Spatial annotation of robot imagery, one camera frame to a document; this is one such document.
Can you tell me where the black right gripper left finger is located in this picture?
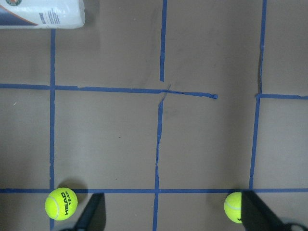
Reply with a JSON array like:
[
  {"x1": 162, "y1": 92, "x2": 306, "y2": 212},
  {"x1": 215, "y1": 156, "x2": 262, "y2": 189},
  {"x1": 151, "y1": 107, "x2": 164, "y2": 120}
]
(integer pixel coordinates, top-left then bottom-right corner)
[{"x1": 74, "y1": 193, "x2": 106, "y2": 231}]

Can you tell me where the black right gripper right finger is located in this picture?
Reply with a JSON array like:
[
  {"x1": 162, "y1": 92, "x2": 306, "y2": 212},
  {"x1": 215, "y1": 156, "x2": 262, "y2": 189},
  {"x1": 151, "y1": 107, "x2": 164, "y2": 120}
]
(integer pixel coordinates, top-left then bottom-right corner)
[{"x1": 241, "y1": 191, "x2": 289, "y2": 231}]

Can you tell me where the white Wilson tennis ball can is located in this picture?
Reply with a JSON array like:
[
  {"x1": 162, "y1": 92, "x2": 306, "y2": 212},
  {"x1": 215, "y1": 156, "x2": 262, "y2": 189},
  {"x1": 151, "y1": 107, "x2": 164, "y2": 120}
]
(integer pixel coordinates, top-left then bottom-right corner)
[{"x1": 0, "y1": 0, "x2": 85, "y2": 29}]

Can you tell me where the tennis ball right side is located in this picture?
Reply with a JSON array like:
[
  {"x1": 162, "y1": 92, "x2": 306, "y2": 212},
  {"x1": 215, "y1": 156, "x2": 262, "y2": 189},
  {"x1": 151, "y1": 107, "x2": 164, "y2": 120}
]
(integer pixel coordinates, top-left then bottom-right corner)
[{"x1": 224, "y1": 192, "x2": 242, "y2": 224}]

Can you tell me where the centre Head tennis ball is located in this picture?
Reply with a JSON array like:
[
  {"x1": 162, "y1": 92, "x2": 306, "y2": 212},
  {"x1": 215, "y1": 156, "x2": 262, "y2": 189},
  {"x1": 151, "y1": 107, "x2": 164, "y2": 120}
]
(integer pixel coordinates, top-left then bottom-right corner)
[{"x1": 45, "y1": 188, "x2": 78, "y2": 221}]

